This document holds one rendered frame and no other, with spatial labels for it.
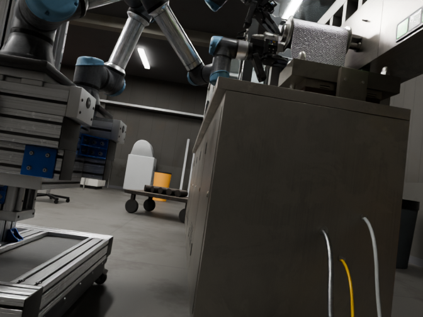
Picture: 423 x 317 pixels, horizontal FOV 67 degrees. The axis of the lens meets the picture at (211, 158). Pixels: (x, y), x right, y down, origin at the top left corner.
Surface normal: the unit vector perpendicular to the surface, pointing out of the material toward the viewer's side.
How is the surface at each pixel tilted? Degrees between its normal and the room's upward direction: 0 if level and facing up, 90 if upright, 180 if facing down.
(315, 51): 90
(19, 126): 90
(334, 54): 90
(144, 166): 90
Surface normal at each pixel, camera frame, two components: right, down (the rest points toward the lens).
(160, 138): 0.07, -0.07
